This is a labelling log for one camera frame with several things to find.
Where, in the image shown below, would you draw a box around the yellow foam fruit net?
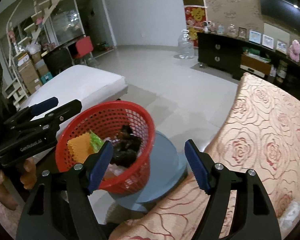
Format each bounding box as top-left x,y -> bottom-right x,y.
67,132 -> 94,164

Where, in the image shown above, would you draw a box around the green snack wrapper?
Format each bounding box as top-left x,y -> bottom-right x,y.
90,130 -> 104,153

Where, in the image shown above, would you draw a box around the left hand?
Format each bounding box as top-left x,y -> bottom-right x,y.
0,157 -> 37,211

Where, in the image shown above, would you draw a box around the stacked cardboard boxes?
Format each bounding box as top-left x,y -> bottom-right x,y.
15,51 -> 53,94

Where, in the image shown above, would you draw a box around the light blue plastic stool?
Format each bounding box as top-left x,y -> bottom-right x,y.
110,131 -> 187,213

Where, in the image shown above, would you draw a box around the white cushioned sofa bench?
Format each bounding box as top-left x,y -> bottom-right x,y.
19,64 -> 129,126

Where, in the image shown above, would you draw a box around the red plastic mesh basket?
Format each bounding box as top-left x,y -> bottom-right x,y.
55,100 -> 156,196

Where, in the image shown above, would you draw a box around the rose patterned tablecloth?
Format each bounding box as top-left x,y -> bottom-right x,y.
110,73 -> 300,239

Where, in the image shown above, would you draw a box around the red chair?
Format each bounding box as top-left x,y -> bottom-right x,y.
74,36 -> 94,65

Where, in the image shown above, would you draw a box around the white wooden ladder shelf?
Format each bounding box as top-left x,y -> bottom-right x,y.
4,0 -> 61,60

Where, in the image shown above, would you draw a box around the black TV cabinet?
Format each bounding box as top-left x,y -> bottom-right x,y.
197,33 -> 300,101

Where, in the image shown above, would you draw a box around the clear large water bottle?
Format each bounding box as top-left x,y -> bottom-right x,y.
178,29 -> 194,59

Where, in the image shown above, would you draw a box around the pink plush toy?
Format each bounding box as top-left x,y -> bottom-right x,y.
289,40 -> 300,62

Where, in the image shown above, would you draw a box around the red festive wall poster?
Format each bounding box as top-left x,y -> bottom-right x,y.
184,5 -> 206,47

